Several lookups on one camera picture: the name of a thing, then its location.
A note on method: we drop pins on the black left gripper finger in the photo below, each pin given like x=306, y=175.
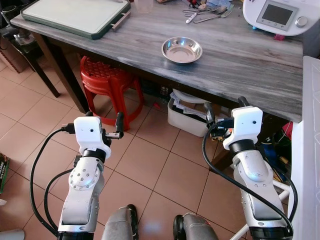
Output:
x=89, y=114
x=120, y=122

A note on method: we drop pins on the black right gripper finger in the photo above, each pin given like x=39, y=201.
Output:
x=210, y=114
x=244, y=102

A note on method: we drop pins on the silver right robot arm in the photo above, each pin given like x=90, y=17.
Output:
x=255, y=185

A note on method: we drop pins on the white plastic storage box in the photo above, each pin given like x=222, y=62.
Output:
x=185, y=117

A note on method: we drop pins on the red plastic stool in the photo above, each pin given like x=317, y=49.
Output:
x=105, y=80

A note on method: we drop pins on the dark wooden table leg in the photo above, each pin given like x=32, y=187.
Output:
x=65, y=75

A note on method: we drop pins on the blue and yellow bag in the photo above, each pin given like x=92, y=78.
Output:
x=275, y=155

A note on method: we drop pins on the round steel bowl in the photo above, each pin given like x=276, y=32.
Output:
x=182, y=51

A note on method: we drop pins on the white plastic cabinet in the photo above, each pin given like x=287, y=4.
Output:
x=307, y=150

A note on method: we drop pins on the grey left robot leg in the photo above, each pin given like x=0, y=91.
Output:
x=120, y=225

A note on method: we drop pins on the grey robot leg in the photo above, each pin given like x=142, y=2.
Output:
x=197, y=229
x=120, y=225

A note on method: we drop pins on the white green-rimmed cutting board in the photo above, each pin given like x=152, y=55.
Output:
x=70, y=15

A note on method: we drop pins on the grey right robot leg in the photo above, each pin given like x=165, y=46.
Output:
x=197, y=229

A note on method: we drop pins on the green box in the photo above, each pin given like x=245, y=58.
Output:
x=3, y=172

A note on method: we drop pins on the white kitchen appliance with screen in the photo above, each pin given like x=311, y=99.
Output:
x=300, y=10

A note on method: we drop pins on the clear glass cup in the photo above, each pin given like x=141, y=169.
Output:
x=144, y=6

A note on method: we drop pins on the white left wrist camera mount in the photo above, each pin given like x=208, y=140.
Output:
x=90, y=132

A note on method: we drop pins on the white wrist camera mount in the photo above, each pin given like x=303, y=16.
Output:
x=246, y=125
x=90, y=132

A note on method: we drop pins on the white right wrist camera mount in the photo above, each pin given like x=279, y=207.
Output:
x=246, y=125

